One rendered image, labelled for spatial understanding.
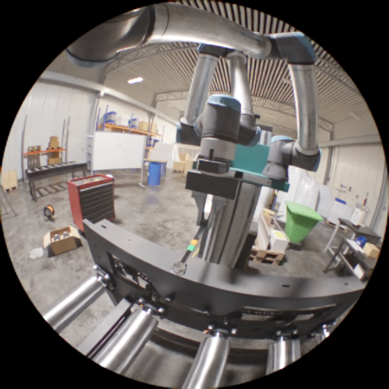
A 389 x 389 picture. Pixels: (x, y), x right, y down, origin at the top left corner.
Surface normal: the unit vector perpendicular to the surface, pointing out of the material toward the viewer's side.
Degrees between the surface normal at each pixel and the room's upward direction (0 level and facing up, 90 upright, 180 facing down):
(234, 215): 90
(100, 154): 90
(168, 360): 0
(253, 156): 90
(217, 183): 90
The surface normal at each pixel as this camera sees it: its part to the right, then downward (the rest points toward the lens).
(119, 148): 0.73, 0.30
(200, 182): -0.30, 0.24
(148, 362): 0.15, -0.95
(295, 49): -0.56, 0.81
